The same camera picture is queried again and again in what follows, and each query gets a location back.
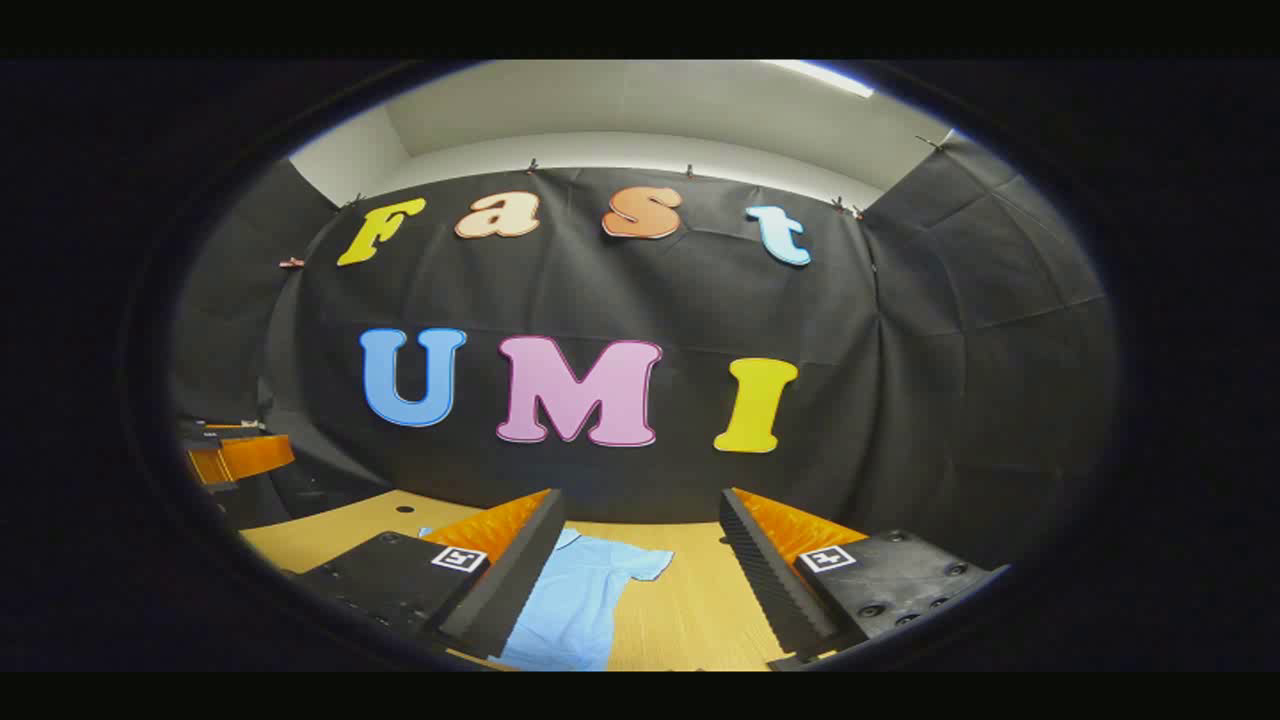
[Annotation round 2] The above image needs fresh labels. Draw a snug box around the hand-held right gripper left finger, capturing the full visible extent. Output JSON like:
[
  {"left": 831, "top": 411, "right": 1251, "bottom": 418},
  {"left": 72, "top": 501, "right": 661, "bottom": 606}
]
[{"left": 295, "top": 489, "right": 567, "bottom": 661}]

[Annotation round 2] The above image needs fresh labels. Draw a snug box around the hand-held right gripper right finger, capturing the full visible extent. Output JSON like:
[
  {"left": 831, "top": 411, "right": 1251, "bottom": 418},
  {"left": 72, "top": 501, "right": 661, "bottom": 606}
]
[{"left": 719, "top": 487, "right": 1011, "bottom": 671}]

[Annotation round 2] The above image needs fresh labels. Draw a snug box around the light blue T-shirt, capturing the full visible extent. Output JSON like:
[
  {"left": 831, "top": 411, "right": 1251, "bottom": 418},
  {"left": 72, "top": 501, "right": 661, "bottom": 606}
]
[{"left": 418, "top": 526, "right": 675, "bottom": 672}]

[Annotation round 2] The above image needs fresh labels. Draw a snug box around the black backdrop cloth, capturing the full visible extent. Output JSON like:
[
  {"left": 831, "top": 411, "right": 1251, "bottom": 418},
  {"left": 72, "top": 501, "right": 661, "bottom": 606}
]
[{"left": 170, "top": 130, "right": 1119, "bottom": 571}]

